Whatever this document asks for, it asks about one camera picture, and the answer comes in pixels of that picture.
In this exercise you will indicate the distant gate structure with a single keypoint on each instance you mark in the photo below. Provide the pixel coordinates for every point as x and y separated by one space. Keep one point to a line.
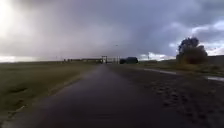
110 60

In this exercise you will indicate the dark low bushes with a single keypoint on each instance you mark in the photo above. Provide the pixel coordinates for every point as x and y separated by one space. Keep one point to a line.
130 60

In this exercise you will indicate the street lamp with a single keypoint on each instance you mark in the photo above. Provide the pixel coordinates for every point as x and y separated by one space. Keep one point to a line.
116 45

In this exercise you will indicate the long low building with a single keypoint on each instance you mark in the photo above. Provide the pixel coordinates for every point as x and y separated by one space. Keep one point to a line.
83 60

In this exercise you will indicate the dark wet asphalt road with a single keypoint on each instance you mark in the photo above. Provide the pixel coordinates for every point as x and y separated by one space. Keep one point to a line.
100 100

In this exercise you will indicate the grass verge with embankment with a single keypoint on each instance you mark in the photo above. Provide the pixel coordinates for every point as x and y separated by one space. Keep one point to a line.
186 66

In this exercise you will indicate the dark tree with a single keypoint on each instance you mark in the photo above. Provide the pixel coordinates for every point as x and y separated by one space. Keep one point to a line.
190 51

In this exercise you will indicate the grass field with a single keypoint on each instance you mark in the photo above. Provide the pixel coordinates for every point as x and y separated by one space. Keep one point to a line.
33 80

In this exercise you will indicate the dark gravel strip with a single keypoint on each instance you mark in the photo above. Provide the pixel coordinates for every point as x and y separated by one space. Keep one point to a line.
186 96

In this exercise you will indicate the puddle strip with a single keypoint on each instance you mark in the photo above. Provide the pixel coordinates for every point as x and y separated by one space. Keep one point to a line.
213 78

